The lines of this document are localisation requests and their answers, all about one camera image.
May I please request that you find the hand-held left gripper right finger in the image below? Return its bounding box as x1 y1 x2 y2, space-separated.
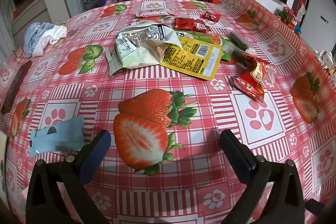
219 130 306 224

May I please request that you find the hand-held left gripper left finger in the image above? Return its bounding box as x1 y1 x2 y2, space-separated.
25 130 112 224

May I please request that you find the silver foil snack packet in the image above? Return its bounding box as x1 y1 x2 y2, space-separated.
105 49 124 77

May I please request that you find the pink snack packet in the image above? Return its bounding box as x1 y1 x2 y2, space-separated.
135 9 175 18

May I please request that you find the light blue snack packet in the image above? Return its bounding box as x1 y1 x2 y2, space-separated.
29 116 84 157

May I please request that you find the strawberry print tablecloth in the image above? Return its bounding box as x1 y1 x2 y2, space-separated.
0 0 336 224

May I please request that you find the red packet colourful edge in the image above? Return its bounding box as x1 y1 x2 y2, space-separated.
234 76 265 102

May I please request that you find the red white wrapped candy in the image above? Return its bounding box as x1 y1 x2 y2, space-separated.
243 52 275 88

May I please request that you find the black phone red case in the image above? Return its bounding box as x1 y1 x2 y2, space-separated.
1 60 32 114

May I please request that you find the yellow snack packet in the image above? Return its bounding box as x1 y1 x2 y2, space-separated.
160 36 223 80

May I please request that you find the white green snack bag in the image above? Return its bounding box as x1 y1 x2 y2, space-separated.
115 22 184 69

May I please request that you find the black strip packet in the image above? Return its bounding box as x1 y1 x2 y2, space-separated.
230 32 250 50

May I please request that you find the white cloth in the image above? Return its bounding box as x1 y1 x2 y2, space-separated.
33 25 67 57

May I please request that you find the red snack packet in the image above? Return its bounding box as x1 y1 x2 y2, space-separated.
174 17 211 32

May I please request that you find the small red candy packet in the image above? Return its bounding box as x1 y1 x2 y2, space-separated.
200 10 222 22

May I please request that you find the pink flower pot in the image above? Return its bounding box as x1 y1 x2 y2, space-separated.
276 6 296 24

